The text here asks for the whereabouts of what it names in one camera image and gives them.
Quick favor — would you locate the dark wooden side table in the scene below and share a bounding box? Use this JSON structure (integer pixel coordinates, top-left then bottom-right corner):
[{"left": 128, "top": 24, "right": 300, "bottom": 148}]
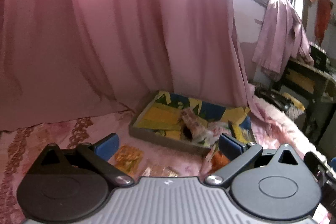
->
[{"left": 271, "top": 58, "right": 335, "bottom": 145}]

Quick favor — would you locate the tied purple curtain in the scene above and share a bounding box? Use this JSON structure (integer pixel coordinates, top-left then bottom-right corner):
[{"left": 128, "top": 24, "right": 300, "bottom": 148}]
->
[{"left": 252, "top": 0, "right": 314, "bottom": 82}]

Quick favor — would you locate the pink patterned snack packet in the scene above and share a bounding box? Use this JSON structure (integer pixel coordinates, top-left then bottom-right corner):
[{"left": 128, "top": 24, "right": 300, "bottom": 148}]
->
[{"left": 181, "top": 108, "right": 208, "bottom": 143}]

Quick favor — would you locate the yellow snack packet in tray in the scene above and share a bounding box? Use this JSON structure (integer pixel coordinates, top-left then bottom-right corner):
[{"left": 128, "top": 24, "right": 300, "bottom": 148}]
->
[{"left": 228, "top": 121, "right": 256, "bottom": 144}]

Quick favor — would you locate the large pink curtain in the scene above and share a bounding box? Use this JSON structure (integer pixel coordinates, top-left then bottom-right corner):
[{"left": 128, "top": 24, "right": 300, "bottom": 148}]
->
[{"left": 1, "top": 0, "right": 253, "bottom": 131}]

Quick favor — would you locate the gold foil snack packet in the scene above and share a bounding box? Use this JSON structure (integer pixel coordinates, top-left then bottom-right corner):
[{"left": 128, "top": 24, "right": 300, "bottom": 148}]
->
[{"left": 114, "top": 145, "right": 143, "bottom": 176}]

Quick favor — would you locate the clear bag of crackers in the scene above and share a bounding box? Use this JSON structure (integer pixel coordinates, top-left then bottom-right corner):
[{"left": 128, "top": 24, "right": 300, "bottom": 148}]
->
[{"left": 141, "top": 165, "right": 179, "bottom": 177}]

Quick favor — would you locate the orange sausage snack packet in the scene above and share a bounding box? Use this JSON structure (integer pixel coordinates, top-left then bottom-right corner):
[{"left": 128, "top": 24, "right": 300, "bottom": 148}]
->
[{"left": 199, "top": 146, "right": 230, "bottom": 177}]

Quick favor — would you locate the grey snack tray box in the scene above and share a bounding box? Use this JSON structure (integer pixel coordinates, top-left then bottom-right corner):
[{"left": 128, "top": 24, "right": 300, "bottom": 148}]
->
[{"left": 129, "top": 91, "right": 255, "bottom": 156}]

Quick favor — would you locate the black handbag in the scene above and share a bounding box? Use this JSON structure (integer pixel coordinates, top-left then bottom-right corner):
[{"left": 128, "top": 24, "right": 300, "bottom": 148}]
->
[{"left": 255, "top": 87, "right": 291, "bottom": 112}]

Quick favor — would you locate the black box on table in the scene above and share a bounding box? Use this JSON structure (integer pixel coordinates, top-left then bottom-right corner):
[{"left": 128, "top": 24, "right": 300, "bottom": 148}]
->
[{"left": 309, "top": 42, "right": 327, "bottom": 71}]

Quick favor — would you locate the orange hanging wall decoration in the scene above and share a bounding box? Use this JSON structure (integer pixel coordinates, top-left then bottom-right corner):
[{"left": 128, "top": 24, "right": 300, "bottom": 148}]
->
[{"left": 309, "top": 0, "right": 334, "bottom": 46}]

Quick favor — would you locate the pink floral bed sheet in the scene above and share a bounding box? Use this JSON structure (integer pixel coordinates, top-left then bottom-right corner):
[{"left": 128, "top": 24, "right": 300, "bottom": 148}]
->
[{"left": 1, "top": 92, "right": 335, "bottom": 223}]

